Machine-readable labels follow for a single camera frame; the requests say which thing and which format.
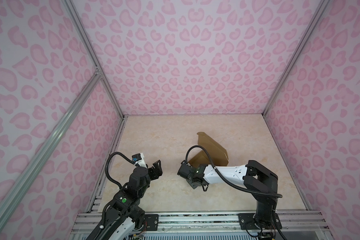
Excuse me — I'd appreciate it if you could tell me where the brown cardboard paper box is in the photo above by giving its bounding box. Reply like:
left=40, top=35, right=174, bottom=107
left=188, top=132, right=229, bottom=168

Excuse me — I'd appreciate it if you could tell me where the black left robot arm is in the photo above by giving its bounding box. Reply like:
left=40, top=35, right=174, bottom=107
left=87, top=160, right=163, bottom=240

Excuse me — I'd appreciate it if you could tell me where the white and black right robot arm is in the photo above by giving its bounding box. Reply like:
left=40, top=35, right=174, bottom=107
left=178, top=160, right=282, bottom=230

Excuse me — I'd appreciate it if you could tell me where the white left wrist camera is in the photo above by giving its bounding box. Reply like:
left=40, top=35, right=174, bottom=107
left=132, top=153, right=148, bottom=168

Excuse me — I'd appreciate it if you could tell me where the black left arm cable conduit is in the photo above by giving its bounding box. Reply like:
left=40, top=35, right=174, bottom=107
left=104, top=151, right=136, bottom=189

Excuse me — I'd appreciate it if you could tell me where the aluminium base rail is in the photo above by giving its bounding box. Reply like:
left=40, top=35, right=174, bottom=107
left=67, top=209, right=334, bottom=240

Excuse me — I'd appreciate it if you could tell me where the aluminium diagonal left wall bar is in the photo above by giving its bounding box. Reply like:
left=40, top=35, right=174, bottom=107
left=0, top=74, right=102, bottom=233

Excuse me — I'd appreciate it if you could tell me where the aluminium back left corner post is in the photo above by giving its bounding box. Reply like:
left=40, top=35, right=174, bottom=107
left=62, top=0, right=125, bottom=120

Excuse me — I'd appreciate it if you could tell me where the aluminium corner post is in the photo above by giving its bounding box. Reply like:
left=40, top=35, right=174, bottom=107
left=62, top=0, right=125, bottom=120
left=262, top=0, right=333, bottom=119

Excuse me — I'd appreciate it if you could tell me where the aluminium back right corner post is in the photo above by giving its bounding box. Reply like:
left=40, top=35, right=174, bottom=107
left=262, top=0, right=333, bottom=119

